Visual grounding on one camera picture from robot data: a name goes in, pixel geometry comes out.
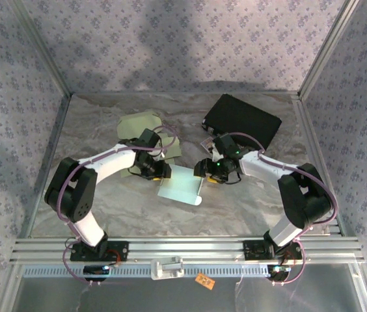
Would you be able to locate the light blue paper box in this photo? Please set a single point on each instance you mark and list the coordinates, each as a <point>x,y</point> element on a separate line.
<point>180,185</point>

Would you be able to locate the light green paper box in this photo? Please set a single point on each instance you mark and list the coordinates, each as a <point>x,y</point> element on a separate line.
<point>134,125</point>

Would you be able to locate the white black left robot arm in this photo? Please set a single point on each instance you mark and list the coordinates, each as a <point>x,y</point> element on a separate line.
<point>112,162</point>

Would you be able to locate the small pinkish card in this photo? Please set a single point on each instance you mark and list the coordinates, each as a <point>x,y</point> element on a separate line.
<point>208,143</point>

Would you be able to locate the black hard case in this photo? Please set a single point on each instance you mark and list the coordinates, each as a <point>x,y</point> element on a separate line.
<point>245,120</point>

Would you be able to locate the orange paper tag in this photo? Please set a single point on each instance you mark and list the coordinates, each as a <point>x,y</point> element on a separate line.
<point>204,280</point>

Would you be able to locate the black controller board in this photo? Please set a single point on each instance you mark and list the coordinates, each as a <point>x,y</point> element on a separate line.
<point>279,274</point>
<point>94,271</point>

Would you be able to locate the grey metal sheet panel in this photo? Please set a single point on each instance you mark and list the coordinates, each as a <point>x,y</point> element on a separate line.
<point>170,299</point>

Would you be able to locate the thin aluminium floor rail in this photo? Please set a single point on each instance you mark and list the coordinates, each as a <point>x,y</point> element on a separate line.
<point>55,130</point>
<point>305,130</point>
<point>138,94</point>

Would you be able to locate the wide aluminium mounting rail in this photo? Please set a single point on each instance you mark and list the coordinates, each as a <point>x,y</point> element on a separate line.
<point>186,248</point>

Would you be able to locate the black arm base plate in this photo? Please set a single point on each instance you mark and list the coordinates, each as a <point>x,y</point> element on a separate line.
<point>252,250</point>
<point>120,250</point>

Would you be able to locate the clear plastic bracket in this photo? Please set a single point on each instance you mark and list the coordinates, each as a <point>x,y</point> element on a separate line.
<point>165,269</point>

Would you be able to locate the aluminium frame post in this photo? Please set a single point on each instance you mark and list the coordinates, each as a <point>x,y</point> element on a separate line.
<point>327,48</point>
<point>42,48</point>

